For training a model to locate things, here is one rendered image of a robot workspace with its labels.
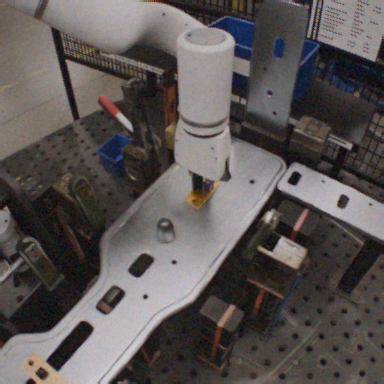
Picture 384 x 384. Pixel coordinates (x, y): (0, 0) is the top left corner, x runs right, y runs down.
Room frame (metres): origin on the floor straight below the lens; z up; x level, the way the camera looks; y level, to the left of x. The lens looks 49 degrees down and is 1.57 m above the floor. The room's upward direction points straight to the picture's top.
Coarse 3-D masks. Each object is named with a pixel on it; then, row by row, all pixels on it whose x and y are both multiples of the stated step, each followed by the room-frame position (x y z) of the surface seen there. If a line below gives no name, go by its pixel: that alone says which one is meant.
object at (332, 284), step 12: (372, 240) 0.39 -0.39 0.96; (360, 252) 0.41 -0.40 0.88; (372, 252) 0.39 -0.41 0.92; (360, 264) 0.39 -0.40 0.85; (372, 264) 0.38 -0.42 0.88; (336, 276) 0.44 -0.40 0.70; (348, 276) 0.39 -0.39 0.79; (360, 276) 0.38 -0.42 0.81; (336, 288) 0.40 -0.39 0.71; (348, 288) 0.38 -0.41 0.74; (360, 288) 0.40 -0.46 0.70
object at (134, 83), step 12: (132, 84) 0.58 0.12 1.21; (144, 84) 0.56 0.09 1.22; (132, 96) 0.56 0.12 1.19; (144, 96) 0.55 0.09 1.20; (132, 108) 0.56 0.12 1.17; (144, 108) 0.58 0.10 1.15; (132, 120) 0.56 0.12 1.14; (144, 120) 0.58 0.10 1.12; (144, 132) 0.57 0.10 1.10; (144, 144) 0.55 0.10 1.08
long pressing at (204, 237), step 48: (240, 144) 0.65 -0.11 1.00; (144, 192) 0.49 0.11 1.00; (240, 192) 0.49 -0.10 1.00; (144, 240) 0.37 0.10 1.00; (192, 240) 0.38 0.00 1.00; (96, 288) 0.27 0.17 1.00; (144, 288) 0.27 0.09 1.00; (192, 288) 0.28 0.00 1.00; (48, 336) 0.17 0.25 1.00; (96, 336) 0.18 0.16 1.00; (144, 336) 0.19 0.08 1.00
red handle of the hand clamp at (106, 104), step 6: (102, 96) 0.63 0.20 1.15; (102, 102) 0.62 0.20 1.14; (108, 102) 0.62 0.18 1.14; (108, 108) 0.61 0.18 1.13; (114, 108) 0.62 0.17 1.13; (114, 114) 0.61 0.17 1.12; (120, 114) 0.61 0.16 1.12; (120, 120) 0.60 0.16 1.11; (126, 120) 0.60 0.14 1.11; (126, 126) 0.59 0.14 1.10; (132, 132) 0.58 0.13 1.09; (150, 144) 0.57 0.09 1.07
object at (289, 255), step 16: (272, 240) 0.36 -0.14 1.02; (288, 240) 0.34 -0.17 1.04; (256, 256) 0.33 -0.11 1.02; (272, 256) 0.31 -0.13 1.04; (288, 256) 0.31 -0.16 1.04; (304, 256) 0.31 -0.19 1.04; (256, 272) 0.32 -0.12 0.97; (272, 272) 0.31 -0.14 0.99; (288, 272) 0.29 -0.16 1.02; (256, 288) 0.32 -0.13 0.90; (272, 288) 0.30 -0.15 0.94; (288, 288) 0.29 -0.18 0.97; (240, 304) 0.37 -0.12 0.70; (256, 304) 0.31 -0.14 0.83; (272, 304) 0.30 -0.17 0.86; (256, 320) 0.30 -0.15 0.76; (272, 320) 0.32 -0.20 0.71
